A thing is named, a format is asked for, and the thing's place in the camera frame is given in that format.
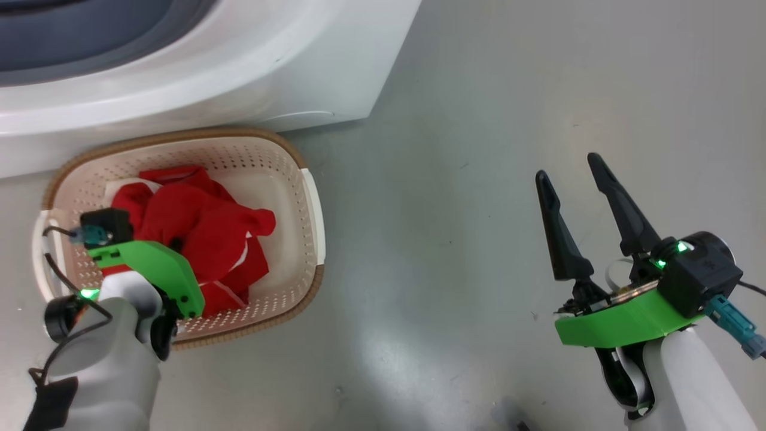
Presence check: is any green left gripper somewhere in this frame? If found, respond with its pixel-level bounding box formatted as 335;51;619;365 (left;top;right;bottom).
87;239;205;320

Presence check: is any red and white garment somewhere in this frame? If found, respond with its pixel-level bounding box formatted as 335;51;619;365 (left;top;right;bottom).
102;165;277;318

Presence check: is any black cable teal plug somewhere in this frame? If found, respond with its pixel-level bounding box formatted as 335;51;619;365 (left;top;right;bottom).
703;280;766;360
29;224;115;390

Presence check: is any cream perforated basket brown rim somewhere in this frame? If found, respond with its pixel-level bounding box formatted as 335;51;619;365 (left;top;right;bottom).
31;127;327;351

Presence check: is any left black cable teal plug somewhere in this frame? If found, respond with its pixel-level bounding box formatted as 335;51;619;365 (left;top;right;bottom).
29;224;115;390

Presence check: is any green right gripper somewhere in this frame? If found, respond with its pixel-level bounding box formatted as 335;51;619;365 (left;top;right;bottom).
534;153;704;349

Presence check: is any right black cable teal plug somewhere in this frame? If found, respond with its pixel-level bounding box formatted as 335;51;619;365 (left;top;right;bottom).
703;280;766;360

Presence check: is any grey rubber door gasket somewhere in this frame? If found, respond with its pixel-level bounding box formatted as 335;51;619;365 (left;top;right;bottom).
0;0;219;87

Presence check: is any white front-load washing machine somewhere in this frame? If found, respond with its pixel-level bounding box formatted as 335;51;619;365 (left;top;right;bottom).
0;0;422;179

